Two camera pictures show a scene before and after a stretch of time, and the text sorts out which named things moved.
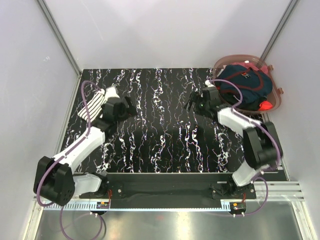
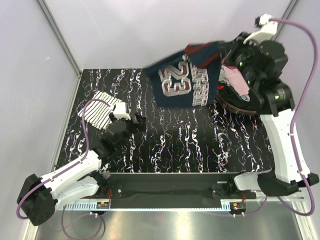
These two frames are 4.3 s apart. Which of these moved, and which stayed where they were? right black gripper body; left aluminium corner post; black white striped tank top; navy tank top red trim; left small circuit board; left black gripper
Moved: left black gripper; right black gripper body; navy tank top red trim
Stayed: left aluminium corner post; black white striped tank top; left small circuit board
